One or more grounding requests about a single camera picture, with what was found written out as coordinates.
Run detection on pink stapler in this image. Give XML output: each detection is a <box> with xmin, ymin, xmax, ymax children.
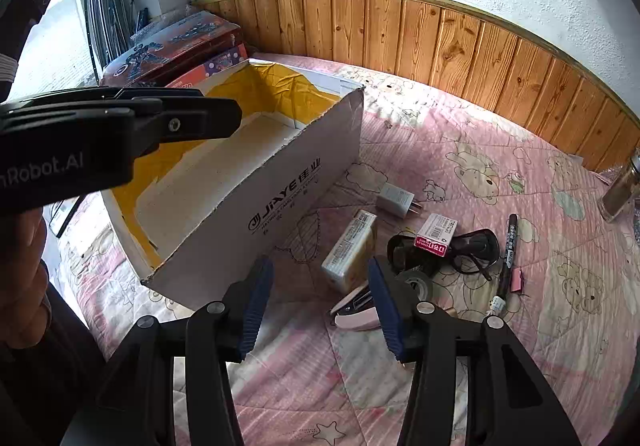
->
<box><xmin>329</xmin><ymin>288</ymin><xmax>384</xmax><ymax>331</ymax></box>

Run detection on person's left hand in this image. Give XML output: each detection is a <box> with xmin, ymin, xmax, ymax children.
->
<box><xmin>0</xmin><ymin>206</ymin><xmax>54</xmax><ymax>352</ymax></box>

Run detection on yellow tissue packet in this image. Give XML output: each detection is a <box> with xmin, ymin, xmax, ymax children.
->
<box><xmin>321</xmin><ymin>210</ymin><xmax>378</xmax><ymax>294</ymax></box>

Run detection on black-edged flat board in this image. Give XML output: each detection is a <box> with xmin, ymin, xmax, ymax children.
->
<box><xmin>49</xmin><ymin>196</ymin><xmax>84</xmax><ymax>239</ymax></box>

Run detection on pink bear printed blanket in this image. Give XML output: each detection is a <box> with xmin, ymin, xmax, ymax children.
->
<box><xmin>42</xmin><ymin>53</ymin><xmax>640</xmax><ymax>446</ymax></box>

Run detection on black tape roll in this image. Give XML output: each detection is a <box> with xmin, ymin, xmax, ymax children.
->
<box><xmin>395</xmin><ymin>268</ymin><xmax>437</xmax><ymax>303</ymax></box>

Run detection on black marker pen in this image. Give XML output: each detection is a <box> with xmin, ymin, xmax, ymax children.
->
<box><xmin>498</xmin><ymin>213</ymin><xmax>520</xmax><ymax>301</ymax></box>

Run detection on red white staple box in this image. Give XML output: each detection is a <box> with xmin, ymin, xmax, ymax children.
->
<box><xmin>414</xmin><ymin>215</ymin><xmax>459</xmax><ymax>257</ymax></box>

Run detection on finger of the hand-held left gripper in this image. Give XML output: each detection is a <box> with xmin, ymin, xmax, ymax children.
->
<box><xmin>0</xmin><ymin>86</ymin><xmax>207</xmax><ymax>121</ymax></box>
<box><xmin>125</xmin><ymin>98</ymin><xmax>244</xmax><ymax>161</ymax></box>

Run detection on cardboard box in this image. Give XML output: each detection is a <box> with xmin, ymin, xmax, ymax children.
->
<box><xmin>100</xmin><ymin>58</ymin><xmax>365</xmax><ymax>303</ymax></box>

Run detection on pink toy washing machine box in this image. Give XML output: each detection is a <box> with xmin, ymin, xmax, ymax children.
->
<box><xmin>162</xmin><ymin>43</ymin><xmax>249</xmax><ymax>89</ymax></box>

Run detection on white plug charger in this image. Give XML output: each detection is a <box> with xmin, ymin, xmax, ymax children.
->
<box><xmin>376</xmin><ymin>183</ymin><xmax>424</xmax><ymax>221</ymax></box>

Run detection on red robot toy box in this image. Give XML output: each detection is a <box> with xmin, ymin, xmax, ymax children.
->
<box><xmin>100</xmin><ymin>10</ymin><xmax>242</xmax><ymax>87</ymax></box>

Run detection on person's left forearm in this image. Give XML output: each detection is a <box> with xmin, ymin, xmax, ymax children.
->
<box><xmin>0</xmin><ymin>276</ymin><xmax>108</xmax><ymax>446</ymax></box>

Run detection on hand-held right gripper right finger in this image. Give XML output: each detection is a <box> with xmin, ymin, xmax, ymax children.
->
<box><xmin>367</xmin><ymin>255</ymin><xmax>584</xmax><ymax>446</ymax></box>

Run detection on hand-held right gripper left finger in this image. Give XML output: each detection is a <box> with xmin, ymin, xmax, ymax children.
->
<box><xmin>60</xmin><ymin>255</ymin><xmax>275</xmax><ymax>446</ymax></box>

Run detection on black sunglasses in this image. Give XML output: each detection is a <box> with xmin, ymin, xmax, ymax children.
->
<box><xmin>386</xmin><ymin>228</ymin><xmax>501</xmax><ymax>281</ymax></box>

